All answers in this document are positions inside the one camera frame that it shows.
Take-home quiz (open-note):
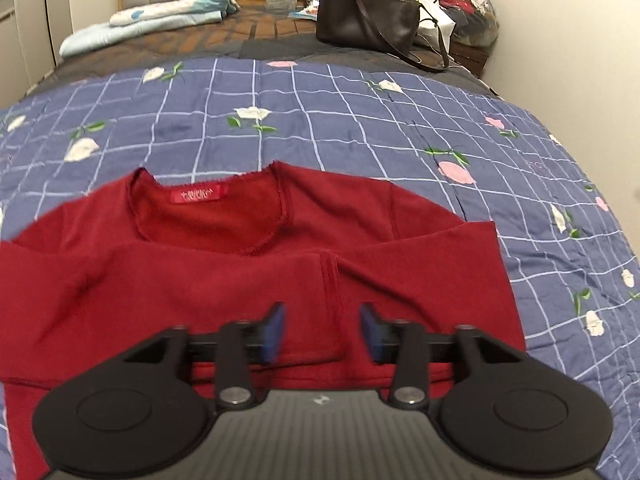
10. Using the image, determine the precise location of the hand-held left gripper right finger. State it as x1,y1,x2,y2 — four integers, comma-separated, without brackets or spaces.
359,302,526,409

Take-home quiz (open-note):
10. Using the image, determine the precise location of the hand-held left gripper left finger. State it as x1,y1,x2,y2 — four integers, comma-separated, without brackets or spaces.
121,302,287,411

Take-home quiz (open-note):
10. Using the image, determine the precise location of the red knit sweater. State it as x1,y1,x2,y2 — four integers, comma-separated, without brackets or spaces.
0,160,528,480

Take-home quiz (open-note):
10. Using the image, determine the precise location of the clear plastic bag of clothes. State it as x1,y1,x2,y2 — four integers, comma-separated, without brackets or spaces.
435,0,501,46

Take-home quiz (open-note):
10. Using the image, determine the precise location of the blue floral checked quilt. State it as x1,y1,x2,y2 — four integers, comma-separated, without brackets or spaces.
0,57,640,480

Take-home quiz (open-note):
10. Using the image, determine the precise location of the dark brown patterned bed mat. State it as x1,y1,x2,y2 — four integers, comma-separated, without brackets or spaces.
55,0,493,92

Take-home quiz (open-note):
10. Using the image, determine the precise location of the black leather handbag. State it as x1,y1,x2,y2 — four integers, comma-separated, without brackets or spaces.
316,0,451,72

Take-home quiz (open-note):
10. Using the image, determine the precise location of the folded light blue blanket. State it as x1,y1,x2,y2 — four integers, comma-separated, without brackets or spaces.
59,0,241,58

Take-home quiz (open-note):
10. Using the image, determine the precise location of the white wardrobe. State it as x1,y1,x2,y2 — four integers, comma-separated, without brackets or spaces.
0,0,68,108

